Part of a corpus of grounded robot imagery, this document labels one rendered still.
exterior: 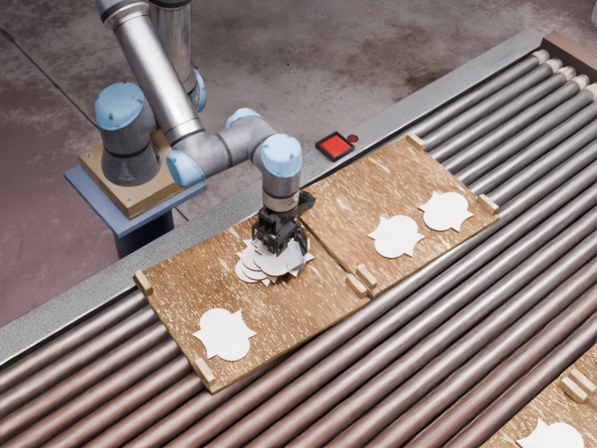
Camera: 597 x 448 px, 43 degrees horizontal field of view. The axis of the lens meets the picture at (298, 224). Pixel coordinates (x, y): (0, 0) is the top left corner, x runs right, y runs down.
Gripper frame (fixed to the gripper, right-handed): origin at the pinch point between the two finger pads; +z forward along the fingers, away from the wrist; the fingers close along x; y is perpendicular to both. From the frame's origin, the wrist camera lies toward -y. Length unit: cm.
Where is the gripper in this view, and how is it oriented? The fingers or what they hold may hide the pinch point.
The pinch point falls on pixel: (284, 253)
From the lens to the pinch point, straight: 172.4
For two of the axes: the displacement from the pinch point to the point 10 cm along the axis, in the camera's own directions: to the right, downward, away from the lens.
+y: -6.2, 5.9, -5.2
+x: 7.9, 4.9, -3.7
